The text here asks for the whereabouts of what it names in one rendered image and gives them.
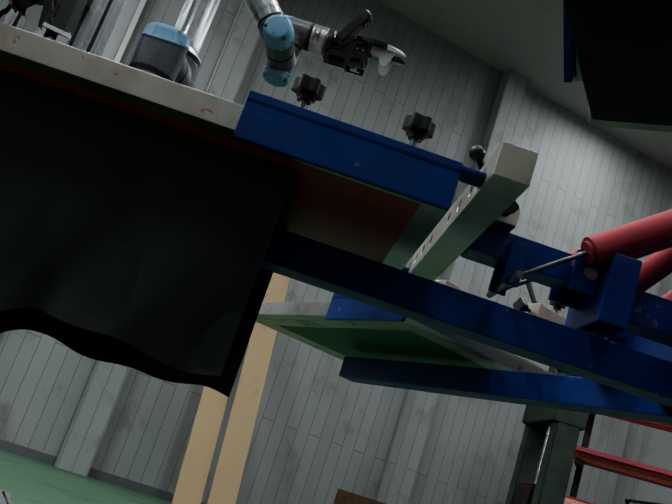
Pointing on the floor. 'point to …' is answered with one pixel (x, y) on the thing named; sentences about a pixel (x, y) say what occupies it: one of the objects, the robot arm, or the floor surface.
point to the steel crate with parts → (352, 498)
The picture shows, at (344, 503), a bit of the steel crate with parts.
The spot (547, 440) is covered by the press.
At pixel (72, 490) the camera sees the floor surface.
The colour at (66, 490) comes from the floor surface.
